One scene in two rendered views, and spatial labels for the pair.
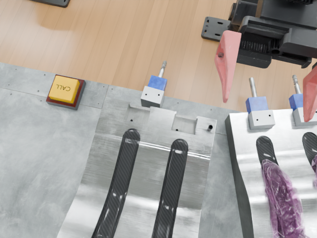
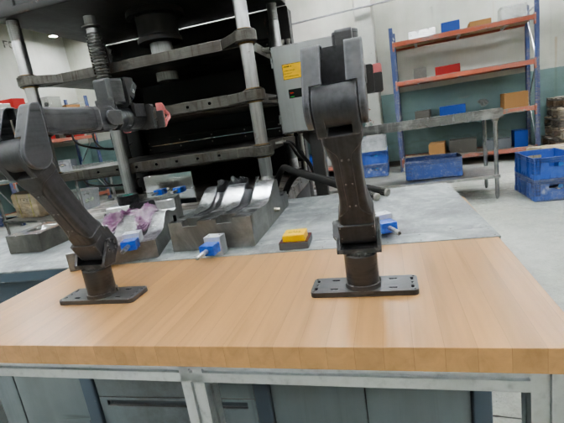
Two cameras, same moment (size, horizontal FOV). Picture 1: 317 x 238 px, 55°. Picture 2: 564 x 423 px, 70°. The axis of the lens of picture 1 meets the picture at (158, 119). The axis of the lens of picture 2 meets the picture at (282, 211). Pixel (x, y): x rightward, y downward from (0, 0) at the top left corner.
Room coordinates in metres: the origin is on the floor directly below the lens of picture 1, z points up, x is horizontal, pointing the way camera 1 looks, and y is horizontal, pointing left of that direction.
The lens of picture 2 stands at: (1.38, 0.24, 1.14)
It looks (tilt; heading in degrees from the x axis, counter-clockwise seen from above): 13 degrees down; 181
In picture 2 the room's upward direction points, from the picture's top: 9 degrees counter-clockwise
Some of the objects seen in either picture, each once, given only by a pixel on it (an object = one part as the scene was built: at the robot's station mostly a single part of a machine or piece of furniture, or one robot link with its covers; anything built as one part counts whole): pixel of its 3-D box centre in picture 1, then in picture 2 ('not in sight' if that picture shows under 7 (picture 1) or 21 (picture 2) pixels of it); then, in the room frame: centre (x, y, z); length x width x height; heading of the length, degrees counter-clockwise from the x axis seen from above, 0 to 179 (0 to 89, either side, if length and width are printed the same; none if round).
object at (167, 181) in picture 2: not in sight; (190, 182); (-0.90, -0.31, 0.87); 0.50 x 0.27 x 0.17; 167
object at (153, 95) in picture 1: (158, 82); (207, 250); (0.34, 0.00, 0.83); 0.13 x 0.05 x 0.05; 163
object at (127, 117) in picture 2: not in sight; (118, 117); (0.30, -0.17, 1.21); 0.07 x 0.06 x 0.07; 165
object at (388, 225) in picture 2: not in sight; (388, 227); (0.37, 0.48, 0.83); 0.13 x 0.05 x 0.05; 9
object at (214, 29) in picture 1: (240, 26); (100, 281); (0.50, -0.22, 0.84); 0.20 x 0.07 x 0.08; 75
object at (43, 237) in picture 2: not in sight; (44, 236); (-0.15, -0.74, 0.84); 0.20 x 0.15 x 0.07; 167
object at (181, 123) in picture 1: (184, 125); (193, 225); (0.21, -0.06, 0.87); 0.05 x 0.05 x 0.04; 77
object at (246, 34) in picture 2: not in sight; (170, 79); (-0.98, -0.32, 1.45); 1.29 x 0.82 x 0.19; 77
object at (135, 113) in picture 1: (138, 115); (227, 221); (0.24, 0.05, 0.87); 0.05 x 0.05 x 0.04; 77
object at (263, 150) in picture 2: not in sight; (188, 166); (-0.99, -0.32, 0.96); 1.29 x 0.83 x 0.18; 77
